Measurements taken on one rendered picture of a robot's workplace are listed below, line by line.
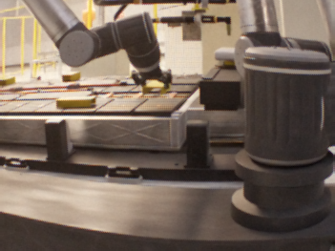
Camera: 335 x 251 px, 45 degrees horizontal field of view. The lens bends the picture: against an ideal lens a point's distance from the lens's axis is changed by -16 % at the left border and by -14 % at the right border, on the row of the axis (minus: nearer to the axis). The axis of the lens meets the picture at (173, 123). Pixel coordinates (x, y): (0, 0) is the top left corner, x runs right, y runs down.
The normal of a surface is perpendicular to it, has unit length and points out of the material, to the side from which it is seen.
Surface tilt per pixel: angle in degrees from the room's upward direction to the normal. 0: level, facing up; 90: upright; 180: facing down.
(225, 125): 90
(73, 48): 90
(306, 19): 90
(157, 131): 90
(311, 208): 23
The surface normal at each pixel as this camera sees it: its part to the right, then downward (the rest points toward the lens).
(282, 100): -0.41, 0.20
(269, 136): -0.60, 0.18
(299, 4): -0.18, 0.21
